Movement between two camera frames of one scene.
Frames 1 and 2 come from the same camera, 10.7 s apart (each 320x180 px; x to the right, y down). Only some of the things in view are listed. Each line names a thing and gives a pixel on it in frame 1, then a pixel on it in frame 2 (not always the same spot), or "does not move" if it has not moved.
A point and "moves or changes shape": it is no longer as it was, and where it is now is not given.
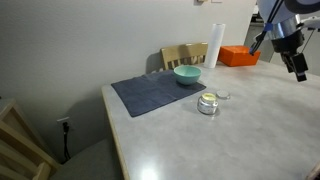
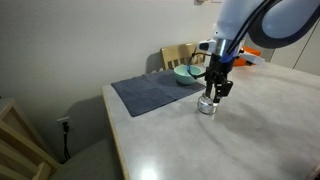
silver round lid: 223,94 moves or changes shape
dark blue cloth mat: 140,93 does not move
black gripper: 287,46 → 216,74
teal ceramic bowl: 187,74 does not move
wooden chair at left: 23,153 does not move
